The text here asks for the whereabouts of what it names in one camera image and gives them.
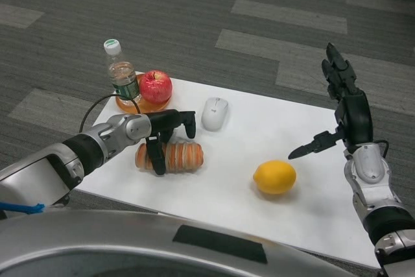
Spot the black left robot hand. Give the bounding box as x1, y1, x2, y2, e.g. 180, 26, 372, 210
144, 109, 198, 177

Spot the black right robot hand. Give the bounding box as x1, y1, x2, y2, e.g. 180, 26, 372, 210
287, 42, 374, 161

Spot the ridged orange bread loaf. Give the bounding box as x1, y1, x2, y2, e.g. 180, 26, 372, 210
135, 141, 205, 174

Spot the orange plate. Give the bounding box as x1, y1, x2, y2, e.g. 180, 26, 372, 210
115, 73, 173, 115

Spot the red apple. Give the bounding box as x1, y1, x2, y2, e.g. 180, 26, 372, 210
139, 69, 173, 104

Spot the white computer mouse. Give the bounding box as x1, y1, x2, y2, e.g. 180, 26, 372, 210
201, 97, 230, 132

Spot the clear water bottle green label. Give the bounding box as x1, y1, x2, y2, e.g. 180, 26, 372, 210
103, 39, 143, 107

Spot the yellow lemon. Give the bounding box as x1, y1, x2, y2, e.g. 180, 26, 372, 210
253, 160, 297, 195

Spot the silver robot chest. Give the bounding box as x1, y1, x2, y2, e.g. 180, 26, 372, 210
0, 208, 385, 277

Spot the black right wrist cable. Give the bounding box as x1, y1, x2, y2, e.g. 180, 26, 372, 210
372, 139, 390, 158

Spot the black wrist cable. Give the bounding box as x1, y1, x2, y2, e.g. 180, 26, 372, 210
372, 139, 390, 158
80, 94, 141, 134

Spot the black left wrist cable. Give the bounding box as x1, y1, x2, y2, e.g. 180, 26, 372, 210
80, 94, 141, 134

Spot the blue cord on arm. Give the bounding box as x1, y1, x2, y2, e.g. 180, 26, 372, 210
0, 201, 46, 216

